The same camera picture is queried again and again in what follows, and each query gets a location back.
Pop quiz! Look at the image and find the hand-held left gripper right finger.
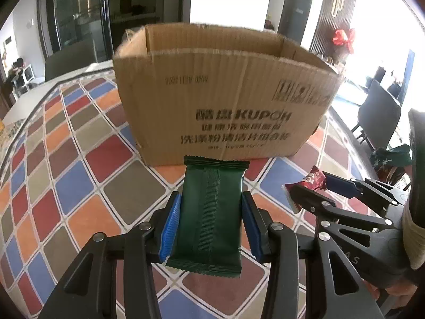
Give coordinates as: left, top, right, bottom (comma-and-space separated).
242, 191, 379, 319

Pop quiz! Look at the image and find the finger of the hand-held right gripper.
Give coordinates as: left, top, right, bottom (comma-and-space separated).
289, 184, 398, 239
320, 171, 410, 207

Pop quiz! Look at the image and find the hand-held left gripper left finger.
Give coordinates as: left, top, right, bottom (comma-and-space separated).
38, 191, 182, 319

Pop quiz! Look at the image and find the red-brown candy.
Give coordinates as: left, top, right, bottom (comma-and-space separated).
282, 165, 328, 213

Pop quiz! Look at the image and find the dark green snack packet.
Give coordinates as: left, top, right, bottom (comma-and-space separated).
165, 156, 250, 278

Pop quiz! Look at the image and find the brown cardboard box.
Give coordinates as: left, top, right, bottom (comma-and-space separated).
113, 23, 342, 167

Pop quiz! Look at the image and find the person's right forearm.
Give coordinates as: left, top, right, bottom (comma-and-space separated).
400, 108, 425, 271

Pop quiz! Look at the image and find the person's right hand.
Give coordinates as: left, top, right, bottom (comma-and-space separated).
387, 281, 420, 307

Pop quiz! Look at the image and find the grey chair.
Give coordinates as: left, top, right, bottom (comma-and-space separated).
352, 79, 402, 150
44, 43, 97, 82

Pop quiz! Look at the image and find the colourful checkered tablecloth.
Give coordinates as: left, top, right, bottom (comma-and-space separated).
0, 73, 412, 319

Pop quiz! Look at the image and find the blue board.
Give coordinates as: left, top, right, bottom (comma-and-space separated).
400, 49, 416, 104

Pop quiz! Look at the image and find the red bow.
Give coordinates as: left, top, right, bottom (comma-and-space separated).
333, 28, 356, 54

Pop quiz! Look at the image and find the ribbed brown wood panel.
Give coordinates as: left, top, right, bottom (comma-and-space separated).
312, 0, 359, 61

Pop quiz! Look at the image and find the dark door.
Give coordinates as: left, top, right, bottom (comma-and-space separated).
277, 0, 308, 45

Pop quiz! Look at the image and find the white monitor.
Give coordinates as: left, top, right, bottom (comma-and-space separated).
22, 65, 36, 89

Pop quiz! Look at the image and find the dark glass cabinet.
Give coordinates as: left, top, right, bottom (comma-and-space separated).
38, 0, 115, 61

